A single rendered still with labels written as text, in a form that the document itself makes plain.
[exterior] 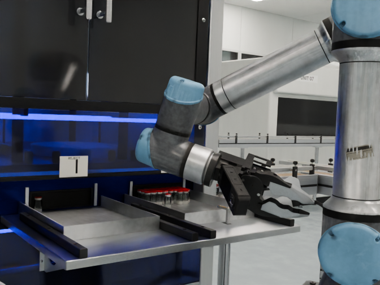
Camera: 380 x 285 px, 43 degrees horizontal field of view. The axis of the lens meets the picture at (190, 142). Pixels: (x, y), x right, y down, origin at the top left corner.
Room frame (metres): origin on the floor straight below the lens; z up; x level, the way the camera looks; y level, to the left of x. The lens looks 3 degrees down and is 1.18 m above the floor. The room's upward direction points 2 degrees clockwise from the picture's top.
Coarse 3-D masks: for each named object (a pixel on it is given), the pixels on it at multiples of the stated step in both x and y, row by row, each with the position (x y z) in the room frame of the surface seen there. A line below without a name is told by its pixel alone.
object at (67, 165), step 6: (66, 156) 1.36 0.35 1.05; (72, 156) 1.37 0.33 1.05; (78, 156) 1.38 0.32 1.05; (84, 156) 1.39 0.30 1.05; (60, 162) 1.35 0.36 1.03; (66, 162) 1.36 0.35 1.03; (72, 162) 1.37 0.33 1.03; (78, 162) 1.38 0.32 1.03; (84, 162) 1.39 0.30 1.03; (60, 168) 1.35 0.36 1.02; (66, 168) 1.36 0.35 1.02; (72, 168) 1.37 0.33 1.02; (78, 168) 1.38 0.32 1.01; (84, 168) 1.39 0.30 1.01; (60, 174) 1.35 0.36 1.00; (66, 174) 1.36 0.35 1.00; (72, 174) 1.37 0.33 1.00; (78, 174) 1.38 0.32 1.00; (84, 174) 1.39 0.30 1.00
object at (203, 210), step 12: (192, 192) 1.69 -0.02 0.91; (144, 204) 1.46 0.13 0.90; (156, 204) 1.41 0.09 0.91; (192, 204) 1.60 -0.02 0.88; (204, 204) 1.61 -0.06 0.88; (216, 204) 1.58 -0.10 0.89; (180, 216) 1.30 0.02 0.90; (192, 216) 1.30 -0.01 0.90; (204, 216) 1.33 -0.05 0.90; (216, 216) 1.35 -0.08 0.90; (240, 216) 1.41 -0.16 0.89; (252, 216) 1.44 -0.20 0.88
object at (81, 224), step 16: (32, 208) 1.28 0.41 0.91; (80, 208) 1.46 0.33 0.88; (96, 208) 1.47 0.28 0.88; (112, 208) 1.45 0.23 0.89; (128, 208) 1.37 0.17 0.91; (48, 224) 1.17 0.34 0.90; (64, 224) 1.24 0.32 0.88; (80, 224) 1.11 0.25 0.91; (96, 224) 1.14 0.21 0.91; (112, 224) 1.16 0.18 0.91; (128, 224) 1.19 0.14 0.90; (144, 224) 1.21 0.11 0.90
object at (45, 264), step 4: (40, 252) 1.32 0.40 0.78; (40, 256) 1.32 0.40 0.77; (44, 256) 1.32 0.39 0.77; (40, 260) 1.32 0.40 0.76; (44, 260) 1.32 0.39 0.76; (48, 260) 1.30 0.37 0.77; (40, 264) 1.32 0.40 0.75; (44, 264) 1.32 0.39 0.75; (48, 264) 1.30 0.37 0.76; (52, 264) 1.28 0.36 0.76; (56, 264) 1.25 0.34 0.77; (40, 268) 1.32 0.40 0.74; (44, 268) 1.32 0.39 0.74; (48, 268) 1.30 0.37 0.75; (52, 268) 1.27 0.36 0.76; (56, 268) 1.25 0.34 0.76; (60, 268) 1.23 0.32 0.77
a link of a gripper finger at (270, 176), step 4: (256, 172) 0.91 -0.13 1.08; (260, 172) 0.91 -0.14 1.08; (264, 172) 0.91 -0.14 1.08; (268, 172) 0.91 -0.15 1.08; (272, 172) 0.91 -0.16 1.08; (260, 176) 0.91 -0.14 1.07; (264, 176) 0.91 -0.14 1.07; (268, 176) 0.91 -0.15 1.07; (272, 176) 0.90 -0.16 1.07; (276, 176) 0.91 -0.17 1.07; (264, 180) 0.91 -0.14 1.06; (268, 180) 0.91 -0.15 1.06; (272, 180) 0.91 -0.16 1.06; (276, 180) 0.90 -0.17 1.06; (280, 180) 0.90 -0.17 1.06; (264, 184) 0.92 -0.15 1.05; (268, 184) 0.91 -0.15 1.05; (280, 184) 0.90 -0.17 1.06; (284, 184) 0.90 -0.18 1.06; (288, 184) 0.90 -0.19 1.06
